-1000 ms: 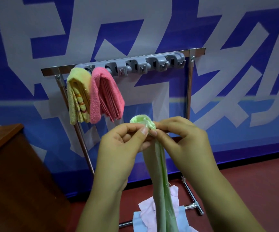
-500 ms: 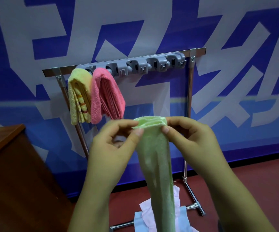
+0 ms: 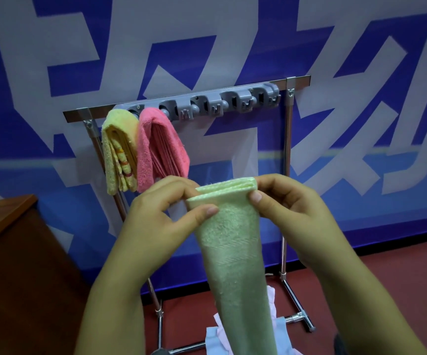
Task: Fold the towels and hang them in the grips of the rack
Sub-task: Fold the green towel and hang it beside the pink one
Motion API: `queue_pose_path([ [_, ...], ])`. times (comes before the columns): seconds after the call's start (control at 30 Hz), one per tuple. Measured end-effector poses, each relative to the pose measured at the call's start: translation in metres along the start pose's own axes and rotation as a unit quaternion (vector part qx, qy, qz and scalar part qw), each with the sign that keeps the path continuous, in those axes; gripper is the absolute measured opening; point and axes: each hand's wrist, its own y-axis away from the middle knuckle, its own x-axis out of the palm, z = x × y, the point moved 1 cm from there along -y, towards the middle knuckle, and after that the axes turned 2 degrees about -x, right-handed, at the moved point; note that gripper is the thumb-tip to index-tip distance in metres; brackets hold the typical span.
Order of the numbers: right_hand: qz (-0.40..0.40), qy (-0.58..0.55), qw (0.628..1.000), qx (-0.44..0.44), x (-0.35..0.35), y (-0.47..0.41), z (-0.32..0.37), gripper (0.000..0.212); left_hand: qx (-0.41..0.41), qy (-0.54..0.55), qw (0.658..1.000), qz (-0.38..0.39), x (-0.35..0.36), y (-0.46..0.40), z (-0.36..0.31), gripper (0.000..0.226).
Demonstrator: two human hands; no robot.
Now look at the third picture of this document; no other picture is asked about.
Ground person's right hand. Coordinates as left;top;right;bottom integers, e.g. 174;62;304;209
248;173;358;278

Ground person's left hand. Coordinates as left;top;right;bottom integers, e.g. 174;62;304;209
94;176;220;292

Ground light green towel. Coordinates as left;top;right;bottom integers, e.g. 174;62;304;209
186;177;279;355

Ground white pink patterned towel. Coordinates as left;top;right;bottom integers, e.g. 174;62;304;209
213;285;305;355

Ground yellow striped towel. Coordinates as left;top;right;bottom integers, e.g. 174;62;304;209
101;108;140;196

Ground light blue towel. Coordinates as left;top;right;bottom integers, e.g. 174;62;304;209
204;317;292;355

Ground metal rack frame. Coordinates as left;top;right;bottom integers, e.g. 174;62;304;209
62;75;316;355

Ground person's right leg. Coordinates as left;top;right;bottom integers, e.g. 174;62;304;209
333;333;349;355

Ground blue white printed banner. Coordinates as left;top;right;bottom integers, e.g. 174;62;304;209
0;0;427;292

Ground brown wooden cabinet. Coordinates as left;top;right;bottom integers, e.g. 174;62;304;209
0;194;92;355

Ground grey plastic hook rail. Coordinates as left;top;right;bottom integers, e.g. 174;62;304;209
113;81;281;122

